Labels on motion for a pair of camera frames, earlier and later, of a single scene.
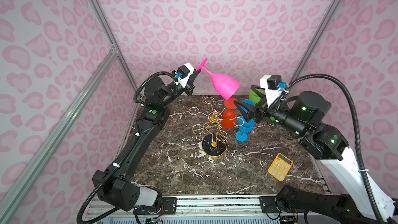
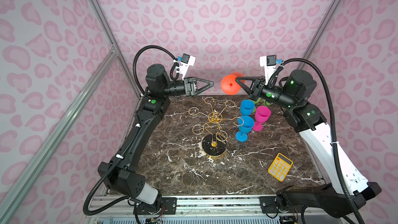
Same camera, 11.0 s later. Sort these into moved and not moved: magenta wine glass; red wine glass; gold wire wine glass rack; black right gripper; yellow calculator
Moved: black right gripper; red wine glass; magenta wine glass
Not moved: yellow calculator; gold wire wine glass rack
